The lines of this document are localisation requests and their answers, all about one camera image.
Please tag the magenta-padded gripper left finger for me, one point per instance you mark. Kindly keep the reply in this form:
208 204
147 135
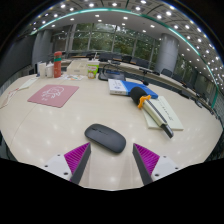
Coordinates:
76 158

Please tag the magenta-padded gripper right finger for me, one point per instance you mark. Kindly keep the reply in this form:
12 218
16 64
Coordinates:
148 160

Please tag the black computer mouse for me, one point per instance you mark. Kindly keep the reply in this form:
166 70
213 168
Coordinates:
105 137

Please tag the pink mouse pad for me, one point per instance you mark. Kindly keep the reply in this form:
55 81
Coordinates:
53 95

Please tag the black orange white handheld tool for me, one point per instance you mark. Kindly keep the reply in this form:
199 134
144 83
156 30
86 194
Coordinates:
156 113

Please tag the pale green booklet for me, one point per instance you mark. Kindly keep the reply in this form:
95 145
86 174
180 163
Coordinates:
173 116

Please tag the blue and white book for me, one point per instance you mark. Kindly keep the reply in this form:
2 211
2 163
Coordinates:
116 87

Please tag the white paper leaflet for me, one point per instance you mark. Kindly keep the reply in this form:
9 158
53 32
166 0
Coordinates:
28 83

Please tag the white paper cup green print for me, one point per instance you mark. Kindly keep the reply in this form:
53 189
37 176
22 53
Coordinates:
92 70

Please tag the black desk microphone console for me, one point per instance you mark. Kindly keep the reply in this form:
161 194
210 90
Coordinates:
111 76

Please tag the black office chairs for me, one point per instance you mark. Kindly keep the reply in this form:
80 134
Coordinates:
166 72

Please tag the red and white leaflet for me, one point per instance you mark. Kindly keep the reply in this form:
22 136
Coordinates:
8 99

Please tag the white lidded mug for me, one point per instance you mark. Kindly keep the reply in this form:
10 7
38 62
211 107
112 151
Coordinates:
50 71

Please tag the long curved conference table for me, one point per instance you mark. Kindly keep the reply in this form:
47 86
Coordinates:
133 69

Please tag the red bottle with green band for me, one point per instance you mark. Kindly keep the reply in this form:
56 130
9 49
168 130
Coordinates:
57 66

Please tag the tall white cup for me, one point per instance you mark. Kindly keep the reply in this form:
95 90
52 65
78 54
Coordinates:
42 70

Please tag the ceiling lights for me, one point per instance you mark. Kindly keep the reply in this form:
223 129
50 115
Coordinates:
97 15

